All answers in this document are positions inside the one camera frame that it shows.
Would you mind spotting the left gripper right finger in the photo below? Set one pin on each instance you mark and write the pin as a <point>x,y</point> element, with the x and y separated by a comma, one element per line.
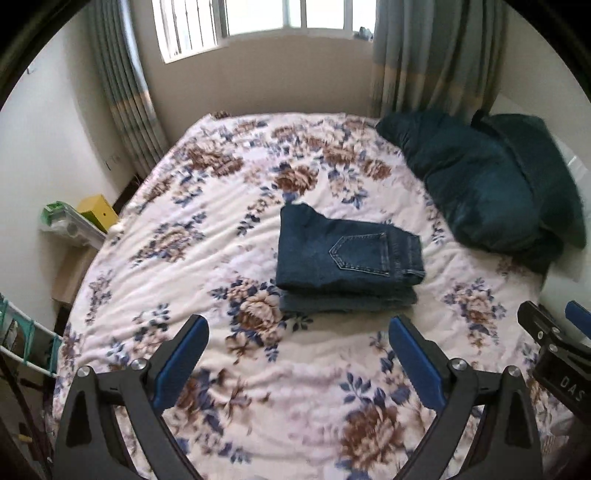
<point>506,444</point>

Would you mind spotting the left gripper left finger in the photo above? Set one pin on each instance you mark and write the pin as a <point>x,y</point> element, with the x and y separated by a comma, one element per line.
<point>90,444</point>

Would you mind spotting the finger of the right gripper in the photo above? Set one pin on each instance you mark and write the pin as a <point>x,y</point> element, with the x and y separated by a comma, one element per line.
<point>541,326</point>
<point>579,316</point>

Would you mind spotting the dark blue denim jeans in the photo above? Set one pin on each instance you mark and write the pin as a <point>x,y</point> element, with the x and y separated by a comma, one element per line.
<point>325,255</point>

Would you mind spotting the dark teal pillow back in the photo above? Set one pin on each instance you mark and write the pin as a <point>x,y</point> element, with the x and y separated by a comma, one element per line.
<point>532,146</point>

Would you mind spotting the dark teal pillow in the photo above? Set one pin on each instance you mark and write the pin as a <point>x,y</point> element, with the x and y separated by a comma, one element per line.
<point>477,186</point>
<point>532,146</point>

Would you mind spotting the teal shelf rack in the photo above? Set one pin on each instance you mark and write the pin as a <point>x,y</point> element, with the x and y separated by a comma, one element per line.
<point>27,341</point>

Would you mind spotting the dark teal pillow front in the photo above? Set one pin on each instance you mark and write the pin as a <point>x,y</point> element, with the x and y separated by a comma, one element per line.
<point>477,186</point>

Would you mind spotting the brown cardboard box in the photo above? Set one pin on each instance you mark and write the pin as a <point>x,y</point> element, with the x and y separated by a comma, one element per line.
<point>71,274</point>

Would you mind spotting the folded light blue jeans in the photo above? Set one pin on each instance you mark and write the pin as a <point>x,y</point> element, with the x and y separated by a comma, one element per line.
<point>314,301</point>

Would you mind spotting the yellow box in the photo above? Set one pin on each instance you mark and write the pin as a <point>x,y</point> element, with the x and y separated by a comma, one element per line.
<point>98,211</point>

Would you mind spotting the clear plastic storage bin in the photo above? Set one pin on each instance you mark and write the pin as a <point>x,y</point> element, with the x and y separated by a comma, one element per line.
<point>64,221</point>

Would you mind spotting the right grey blue curtain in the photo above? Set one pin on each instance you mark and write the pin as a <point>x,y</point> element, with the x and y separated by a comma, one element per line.
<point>444,55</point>

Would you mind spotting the left striped grey curtain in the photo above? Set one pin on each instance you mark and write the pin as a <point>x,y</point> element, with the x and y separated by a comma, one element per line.
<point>118,61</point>

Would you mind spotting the white framed window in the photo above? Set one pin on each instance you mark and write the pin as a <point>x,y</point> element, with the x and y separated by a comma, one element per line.
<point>186,28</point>

